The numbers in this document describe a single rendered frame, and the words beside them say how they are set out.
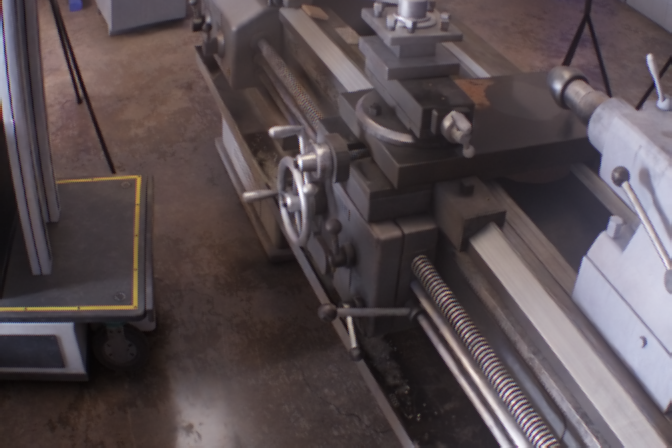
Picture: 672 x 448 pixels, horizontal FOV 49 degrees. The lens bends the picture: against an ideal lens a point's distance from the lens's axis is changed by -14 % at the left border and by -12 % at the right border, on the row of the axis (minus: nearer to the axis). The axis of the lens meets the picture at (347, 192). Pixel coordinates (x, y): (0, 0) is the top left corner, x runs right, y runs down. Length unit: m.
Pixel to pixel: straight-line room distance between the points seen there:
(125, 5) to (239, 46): 1.97
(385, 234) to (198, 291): 1.19
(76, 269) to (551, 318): 1.40
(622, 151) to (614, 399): 0.43
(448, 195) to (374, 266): 0.21
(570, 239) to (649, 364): 0.60
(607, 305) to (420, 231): 0.47
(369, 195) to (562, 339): 0.50
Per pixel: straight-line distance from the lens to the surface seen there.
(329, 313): 1.66
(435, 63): 1.72
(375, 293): 1.73
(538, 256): 1.60
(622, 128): 1.43
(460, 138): 1.58
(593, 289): 1.45
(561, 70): 1.65
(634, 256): 1.38
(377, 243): 1.65
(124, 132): 3.63
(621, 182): 1.34
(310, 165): 1.71
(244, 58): 2.65
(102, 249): 2.41
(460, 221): 1.61
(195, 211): 3.09
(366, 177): 1.67
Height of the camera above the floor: 1.78
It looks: 34 degrees down
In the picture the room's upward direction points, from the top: 4 degrees clockwise
